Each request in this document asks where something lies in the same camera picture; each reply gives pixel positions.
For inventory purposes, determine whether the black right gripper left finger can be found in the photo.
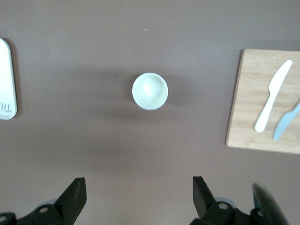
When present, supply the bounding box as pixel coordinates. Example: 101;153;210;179
0;177;88;225

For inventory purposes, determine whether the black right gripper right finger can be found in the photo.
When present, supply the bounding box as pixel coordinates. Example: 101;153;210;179
189;176;259;225

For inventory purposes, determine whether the white plastic cup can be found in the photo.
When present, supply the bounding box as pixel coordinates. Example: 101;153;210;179
131;72;169;111

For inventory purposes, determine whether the grey plastic knife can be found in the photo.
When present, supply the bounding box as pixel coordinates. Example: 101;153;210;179
272;100;300;142

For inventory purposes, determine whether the bamboo cutting board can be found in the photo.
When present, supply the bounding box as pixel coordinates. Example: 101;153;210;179
225;48;300;155

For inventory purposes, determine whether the white plastic knife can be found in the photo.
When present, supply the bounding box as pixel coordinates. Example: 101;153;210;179
254;59;293;133

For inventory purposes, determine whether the cream tray with bear print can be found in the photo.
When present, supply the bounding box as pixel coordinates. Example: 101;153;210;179
0;37;18;121

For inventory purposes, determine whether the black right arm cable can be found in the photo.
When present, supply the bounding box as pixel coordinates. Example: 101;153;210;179
251;182;289;225

